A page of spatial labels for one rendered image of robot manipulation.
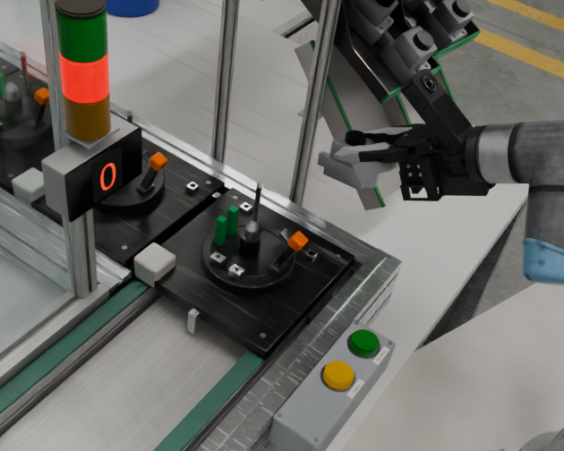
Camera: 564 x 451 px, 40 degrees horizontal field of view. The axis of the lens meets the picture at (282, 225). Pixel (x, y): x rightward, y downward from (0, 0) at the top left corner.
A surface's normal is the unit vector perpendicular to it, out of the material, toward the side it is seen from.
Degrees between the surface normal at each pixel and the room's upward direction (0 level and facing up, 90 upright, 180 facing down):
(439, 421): 0
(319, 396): 0
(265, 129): 0
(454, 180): 87
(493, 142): 49
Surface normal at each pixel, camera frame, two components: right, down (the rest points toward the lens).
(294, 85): 0.12, -0.72
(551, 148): -0.62, -0.14
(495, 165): -0.58, 0.43
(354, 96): 0.58, -0.12
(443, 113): 0.51, -0.40
